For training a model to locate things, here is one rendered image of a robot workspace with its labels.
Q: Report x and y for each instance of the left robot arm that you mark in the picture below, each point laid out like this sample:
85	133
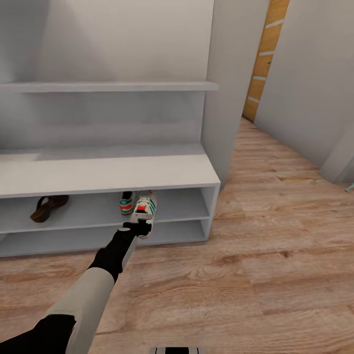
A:
69	326

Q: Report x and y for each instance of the gym shoe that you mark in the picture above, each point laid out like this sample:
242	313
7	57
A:
127	202
147	203

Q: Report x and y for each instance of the door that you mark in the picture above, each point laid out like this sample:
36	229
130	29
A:
271	31

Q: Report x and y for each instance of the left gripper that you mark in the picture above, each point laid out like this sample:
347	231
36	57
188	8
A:
142	228

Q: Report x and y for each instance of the sandal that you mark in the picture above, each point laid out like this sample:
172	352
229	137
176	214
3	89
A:
44	210

